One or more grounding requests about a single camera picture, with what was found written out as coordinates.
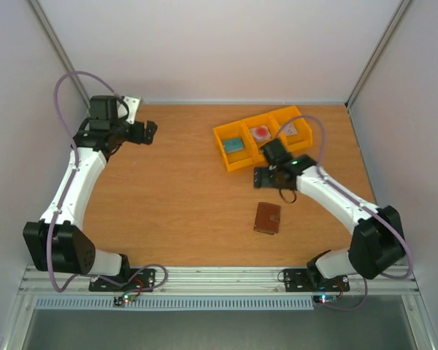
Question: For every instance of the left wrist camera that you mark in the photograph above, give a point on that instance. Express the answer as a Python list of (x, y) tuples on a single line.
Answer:
[(128, 108)]

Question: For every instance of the brown leather card holder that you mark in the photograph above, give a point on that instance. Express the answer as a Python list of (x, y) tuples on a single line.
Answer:
[(267, 218)]

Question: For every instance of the grey slotted cable duct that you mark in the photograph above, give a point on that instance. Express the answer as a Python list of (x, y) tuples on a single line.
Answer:
[(176, 303)]

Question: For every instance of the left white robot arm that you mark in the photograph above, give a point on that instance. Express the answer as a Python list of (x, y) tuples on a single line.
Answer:
[(56, 242)]

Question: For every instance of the yellow three-compartment bin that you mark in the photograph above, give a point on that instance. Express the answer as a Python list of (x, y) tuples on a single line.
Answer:
[(275, 121)]

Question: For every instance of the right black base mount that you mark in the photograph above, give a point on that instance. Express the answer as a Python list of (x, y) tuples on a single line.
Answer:
[(301, 280)]

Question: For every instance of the red circle card stack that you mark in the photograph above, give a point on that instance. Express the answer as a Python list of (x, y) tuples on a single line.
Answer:
[(260, 133)]

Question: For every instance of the right circuit board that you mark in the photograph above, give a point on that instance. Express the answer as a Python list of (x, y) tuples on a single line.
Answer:
[(325, 299)]

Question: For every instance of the circuit board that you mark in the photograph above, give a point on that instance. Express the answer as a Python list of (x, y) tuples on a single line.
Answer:
[(124, 300), (325, 299)]

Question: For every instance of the teal card stack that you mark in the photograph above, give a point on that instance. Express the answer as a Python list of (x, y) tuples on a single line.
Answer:
[(233, 145)]

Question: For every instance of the aluminium front rail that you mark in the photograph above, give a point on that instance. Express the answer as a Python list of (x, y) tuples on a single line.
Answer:
[(203, 280)]

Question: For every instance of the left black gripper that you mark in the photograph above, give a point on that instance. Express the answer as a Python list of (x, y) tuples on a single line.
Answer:
[(139, 137)]

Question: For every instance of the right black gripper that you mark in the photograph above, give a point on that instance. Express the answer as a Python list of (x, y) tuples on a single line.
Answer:
[(264, 177)]

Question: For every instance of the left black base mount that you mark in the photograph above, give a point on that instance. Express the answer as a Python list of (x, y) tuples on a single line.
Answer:
[(123, 282)]

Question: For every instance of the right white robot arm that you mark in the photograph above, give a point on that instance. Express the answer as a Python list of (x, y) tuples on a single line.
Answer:
[(377, 238)]

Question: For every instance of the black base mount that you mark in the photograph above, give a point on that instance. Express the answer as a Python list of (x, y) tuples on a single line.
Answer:
[(301, 280), (123, 282)]

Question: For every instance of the left circuit board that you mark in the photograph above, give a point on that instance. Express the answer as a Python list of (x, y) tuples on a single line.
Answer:
[(124, 300)]

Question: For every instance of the grey white card stack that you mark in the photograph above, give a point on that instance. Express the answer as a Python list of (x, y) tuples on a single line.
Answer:
[(290, 130)]

